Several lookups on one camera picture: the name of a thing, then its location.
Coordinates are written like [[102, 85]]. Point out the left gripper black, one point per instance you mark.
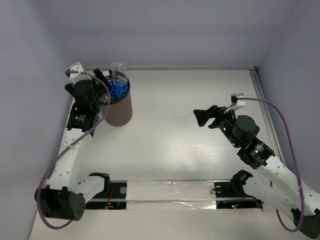
[[99, 81]]

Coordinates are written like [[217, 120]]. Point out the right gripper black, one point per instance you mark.
[[203, 115]]

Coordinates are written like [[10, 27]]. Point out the blue label bottle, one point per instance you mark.
[[119, 78], [108, 77]]

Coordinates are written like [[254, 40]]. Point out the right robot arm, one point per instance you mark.
[[285, 192]]

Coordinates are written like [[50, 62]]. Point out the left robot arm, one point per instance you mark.
[[61, 196]]

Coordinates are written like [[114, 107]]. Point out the brown round waste bin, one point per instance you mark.
[[120, 110]]

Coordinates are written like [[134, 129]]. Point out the white foam strip with tape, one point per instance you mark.
[[172, 195]]

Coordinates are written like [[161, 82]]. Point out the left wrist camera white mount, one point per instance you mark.
[[74, 73]]

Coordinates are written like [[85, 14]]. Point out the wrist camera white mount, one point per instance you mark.
[[74, 73], [237, 102]]

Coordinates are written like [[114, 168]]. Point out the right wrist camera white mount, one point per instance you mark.
[[237, 102]]

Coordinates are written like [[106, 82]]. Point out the aluminium rail right edge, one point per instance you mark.
[[266, 115]]

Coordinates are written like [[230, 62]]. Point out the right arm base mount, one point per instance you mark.
[[230, 196]]

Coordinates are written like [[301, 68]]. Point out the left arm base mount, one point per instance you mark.
[[115, 199]]

